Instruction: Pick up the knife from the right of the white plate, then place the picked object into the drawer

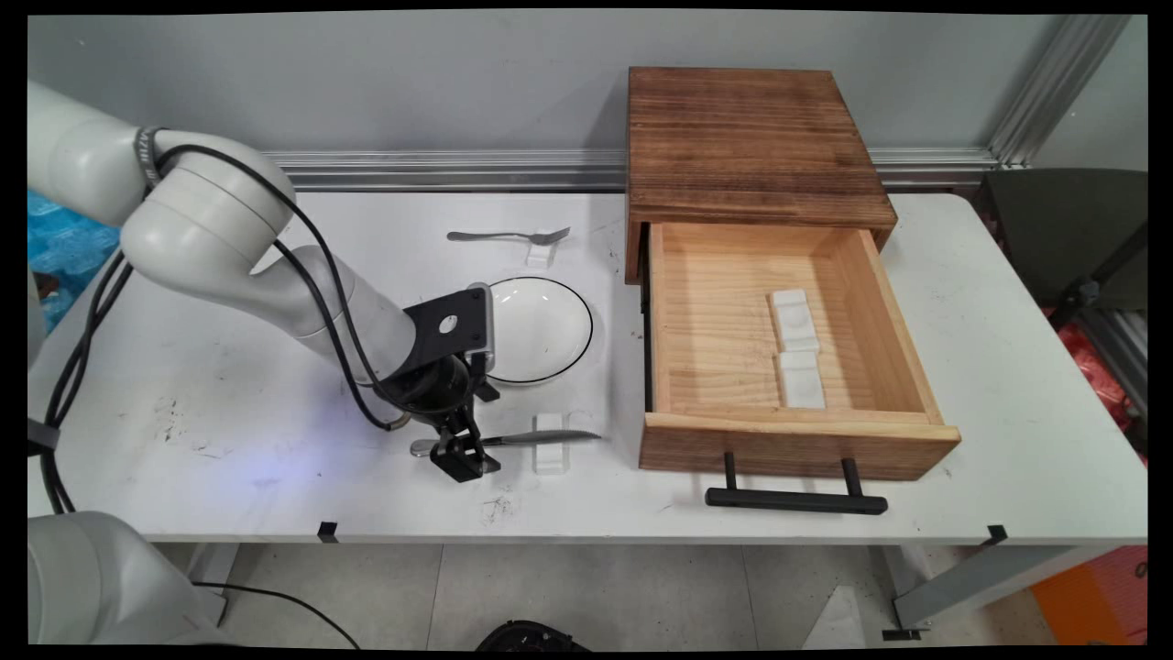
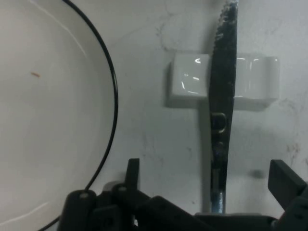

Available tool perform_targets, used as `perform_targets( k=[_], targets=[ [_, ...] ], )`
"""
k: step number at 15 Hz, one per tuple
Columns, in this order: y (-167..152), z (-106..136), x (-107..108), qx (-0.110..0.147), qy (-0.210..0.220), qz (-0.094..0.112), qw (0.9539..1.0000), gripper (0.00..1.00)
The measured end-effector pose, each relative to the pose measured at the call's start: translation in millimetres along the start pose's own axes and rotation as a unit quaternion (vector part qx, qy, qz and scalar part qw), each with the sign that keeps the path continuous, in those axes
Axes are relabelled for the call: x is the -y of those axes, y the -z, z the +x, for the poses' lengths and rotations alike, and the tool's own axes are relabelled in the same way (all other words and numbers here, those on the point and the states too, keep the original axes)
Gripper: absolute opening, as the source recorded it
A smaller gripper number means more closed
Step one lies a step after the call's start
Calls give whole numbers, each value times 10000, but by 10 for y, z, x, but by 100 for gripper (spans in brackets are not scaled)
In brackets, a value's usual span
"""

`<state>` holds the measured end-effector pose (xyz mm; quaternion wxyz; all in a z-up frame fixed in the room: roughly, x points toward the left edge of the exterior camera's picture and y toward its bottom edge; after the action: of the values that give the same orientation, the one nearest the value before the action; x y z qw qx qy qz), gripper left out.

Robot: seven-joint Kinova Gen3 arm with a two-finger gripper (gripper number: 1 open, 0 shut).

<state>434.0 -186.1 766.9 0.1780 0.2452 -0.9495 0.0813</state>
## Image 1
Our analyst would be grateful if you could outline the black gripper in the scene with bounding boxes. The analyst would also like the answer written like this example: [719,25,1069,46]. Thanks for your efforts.
[376,353,503,484]

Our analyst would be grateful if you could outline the silver serrated table knife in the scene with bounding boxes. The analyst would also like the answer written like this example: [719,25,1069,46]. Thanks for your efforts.
[410,429,603,457]

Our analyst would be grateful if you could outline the white plate with black rim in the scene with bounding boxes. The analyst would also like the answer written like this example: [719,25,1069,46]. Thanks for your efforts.
[477,277,595,384]

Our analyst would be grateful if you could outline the black round object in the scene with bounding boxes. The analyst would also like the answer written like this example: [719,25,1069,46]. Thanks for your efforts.
[475,621,592,652]

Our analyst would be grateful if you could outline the silver fork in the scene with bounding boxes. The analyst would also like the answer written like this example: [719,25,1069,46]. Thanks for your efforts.
[447,227,571,247]

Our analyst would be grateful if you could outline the light wooden drawer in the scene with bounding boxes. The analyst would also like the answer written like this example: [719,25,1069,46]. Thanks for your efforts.
[639,223,962,482]

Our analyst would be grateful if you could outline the grey table leg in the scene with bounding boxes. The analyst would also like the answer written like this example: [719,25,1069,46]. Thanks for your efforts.
[183,543,241,629]
[884,544,1124,633]

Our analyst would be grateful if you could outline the dark brown wooden cabinet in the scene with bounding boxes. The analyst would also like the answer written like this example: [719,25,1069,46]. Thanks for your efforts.
[626,66,899,285]

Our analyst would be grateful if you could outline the red bag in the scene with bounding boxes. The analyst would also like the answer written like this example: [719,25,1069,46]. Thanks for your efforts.
[1045,307,1146,432]

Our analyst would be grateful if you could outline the dark chair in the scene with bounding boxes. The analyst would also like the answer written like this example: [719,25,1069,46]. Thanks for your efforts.
[971,168,1148,333]

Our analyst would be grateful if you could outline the orange box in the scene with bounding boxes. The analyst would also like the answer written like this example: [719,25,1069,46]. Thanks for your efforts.
[1031,545,1148,645]

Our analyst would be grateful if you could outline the slanted aluminium profile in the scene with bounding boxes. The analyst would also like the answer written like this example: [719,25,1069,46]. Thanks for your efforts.
[988,14,1133,168]

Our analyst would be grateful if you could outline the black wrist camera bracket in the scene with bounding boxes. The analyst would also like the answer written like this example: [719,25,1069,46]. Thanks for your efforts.
[403,282,498,379]

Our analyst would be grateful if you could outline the black floor cable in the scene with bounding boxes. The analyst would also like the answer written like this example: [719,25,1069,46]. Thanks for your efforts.
[188,580,361,650]

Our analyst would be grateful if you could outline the horizontal aluminium rail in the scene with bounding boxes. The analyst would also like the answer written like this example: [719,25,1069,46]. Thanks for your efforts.
[261,148,1000,192]

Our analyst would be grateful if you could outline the black drawer handle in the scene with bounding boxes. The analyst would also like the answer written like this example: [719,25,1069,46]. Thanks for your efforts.
[705,452,889,516]

